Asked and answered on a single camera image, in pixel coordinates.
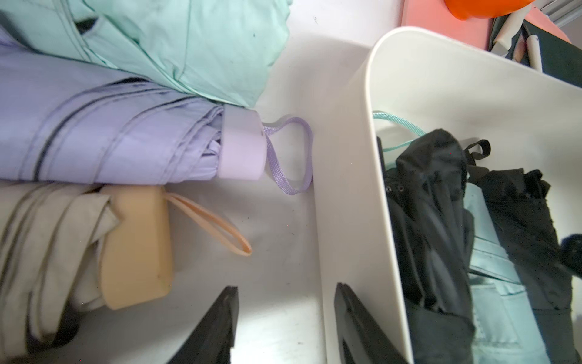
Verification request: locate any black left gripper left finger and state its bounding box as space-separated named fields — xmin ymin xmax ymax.
xmin=168 ymin=286 xmax=239 ymax=364

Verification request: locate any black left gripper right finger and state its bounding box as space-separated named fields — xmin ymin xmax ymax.
xmin=334 ymin=283 xmax=407 ymax=364

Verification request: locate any black umbrella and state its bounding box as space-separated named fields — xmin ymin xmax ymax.
xmin=383 ymin=129 xmax=475 ymax=363
xmin=469 ymin=166 xmax=581 ymax=363

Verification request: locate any pale teal umbrella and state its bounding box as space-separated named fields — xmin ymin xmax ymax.
xmin=374 ymin=112 xmax=550 ymax=363

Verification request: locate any beige folded umbrella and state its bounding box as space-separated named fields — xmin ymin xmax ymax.
xmin=1 ymin=180 xmax=253 ymax=361

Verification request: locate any purple folded umbrella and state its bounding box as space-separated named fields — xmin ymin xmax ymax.
xmin=1 ymin=31 xmax=298 ymax=195

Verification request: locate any white plastic storage box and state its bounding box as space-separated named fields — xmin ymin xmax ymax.
xmin=312 ymin=27 xmax=581 ymax=363

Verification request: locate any pink plastic tray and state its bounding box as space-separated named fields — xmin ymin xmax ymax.
xmin=401 ymin=0 xmax=570 ymax=50

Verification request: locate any dark green cloth napkin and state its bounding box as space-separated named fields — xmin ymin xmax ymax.
xmin=505 ymin=21 xmax=581 ymax=87

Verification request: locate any orange plastic bowl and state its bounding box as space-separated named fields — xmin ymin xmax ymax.
xmin=444 ymin=0 xmax=534 ymax=21

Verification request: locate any white handled kitchen knife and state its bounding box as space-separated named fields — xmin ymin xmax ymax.
xmin=490 ymin=4 xmax=533 ymax=58

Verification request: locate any small white handled utensil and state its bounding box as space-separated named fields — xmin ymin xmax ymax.
xmin=526 ymin=34 xmax=544 ymax=73

